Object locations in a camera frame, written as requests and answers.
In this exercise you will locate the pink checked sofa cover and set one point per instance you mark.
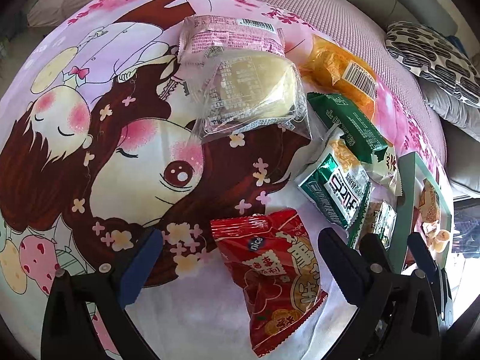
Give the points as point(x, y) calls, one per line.
point(338, 19)

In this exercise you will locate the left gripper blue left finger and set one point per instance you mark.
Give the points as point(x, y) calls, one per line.
point(137, 266)

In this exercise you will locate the grey cushion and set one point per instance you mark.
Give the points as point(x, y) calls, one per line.
point(449, 108)

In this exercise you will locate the green white Korean snack packet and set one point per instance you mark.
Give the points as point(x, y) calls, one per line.
point(336, 182)

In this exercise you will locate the pink clear bun packet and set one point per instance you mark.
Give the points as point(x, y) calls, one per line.
point(239, 78)

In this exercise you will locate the pink cartoon blanket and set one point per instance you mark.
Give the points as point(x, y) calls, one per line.
point(95, 149)

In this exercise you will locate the teal rimmed cardboard tray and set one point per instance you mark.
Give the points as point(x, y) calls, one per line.
point(413, 171)

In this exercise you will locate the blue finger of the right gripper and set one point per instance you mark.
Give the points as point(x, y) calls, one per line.
point(422, 255)

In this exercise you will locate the red nice snack bag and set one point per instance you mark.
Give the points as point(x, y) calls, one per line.
point(272, 260)

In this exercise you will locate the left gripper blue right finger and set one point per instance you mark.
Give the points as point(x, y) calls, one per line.
point(345, 264)

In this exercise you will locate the beige orange pastry packet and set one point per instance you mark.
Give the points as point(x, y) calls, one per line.
point(429, 204)

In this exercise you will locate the clear green round cookie packet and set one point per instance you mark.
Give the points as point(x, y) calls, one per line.
point(377, 218)

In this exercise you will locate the pale green rice cracker packet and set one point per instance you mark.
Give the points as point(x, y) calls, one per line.
point(384, 169)

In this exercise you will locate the orange bread packet with barcode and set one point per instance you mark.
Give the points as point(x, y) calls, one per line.
point(335, 70)

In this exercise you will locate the small jelly cup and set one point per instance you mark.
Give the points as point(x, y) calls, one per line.
point(437, 240)

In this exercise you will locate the dark green snack packet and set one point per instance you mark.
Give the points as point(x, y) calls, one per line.
point(360, 135)

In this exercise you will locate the black white patterned pillow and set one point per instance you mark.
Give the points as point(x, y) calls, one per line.
point(429, 55)

